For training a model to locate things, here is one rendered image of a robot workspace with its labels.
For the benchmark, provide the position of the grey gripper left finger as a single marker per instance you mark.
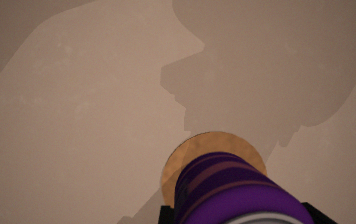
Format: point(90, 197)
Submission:
point(166, 215)

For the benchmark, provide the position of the purple drink can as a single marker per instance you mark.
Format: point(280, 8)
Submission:
point(222, 188)

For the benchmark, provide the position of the tan round disc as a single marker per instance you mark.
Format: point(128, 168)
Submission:
point(200, 144)

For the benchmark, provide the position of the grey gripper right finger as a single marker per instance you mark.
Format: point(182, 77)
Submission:
point(317, 216)

